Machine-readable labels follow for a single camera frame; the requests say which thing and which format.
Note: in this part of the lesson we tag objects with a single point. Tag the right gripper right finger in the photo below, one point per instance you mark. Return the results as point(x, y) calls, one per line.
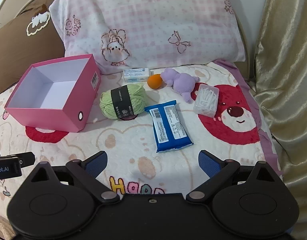
point(220, 174)

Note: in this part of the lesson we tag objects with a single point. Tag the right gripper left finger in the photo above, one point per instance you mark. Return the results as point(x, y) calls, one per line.
point(86, 172)

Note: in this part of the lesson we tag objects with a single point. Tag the blue snack packet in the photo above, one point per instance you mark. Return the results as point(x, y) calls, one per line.
point(169, 133)

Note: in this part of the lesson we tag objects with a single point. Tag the clear plastic swab box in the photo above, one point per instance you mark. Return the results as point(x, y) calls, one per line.
point(206, 100)

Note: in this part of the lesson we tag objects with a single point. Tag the green yarn ball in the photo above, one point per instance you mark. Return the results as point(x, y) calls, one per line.
point(123, 102)

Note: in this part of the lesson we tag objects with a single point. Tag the orange makeup sponge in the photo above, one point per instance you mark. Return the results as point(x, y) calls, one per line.
point(155, 81)

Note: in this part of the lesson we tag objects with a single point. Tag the pink cardboard box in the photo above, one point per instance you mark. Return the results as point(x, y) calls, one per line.
point(56, 94)

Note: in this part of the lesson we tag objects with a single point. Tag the purple plush toy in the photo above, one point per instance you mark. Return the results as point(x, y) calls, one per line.
point(182, 83)

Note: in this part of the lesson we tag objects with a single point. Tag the white blue tissue pack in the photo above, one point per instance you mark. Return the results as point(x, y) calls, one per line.
point(136, 75)

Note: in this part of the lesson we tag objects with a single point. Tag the gold satin curtain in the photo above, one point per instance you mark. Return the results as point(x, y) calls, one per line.
point(281, 91)

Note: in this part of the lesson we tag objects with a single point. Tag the brown cloud pillow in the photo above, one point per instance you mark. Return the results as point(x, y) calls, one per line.
point(27, 39)

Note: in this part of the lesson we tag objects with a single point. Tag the pink checked pillow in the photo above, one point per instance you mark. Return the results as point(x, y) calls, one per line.
point(123, 34)

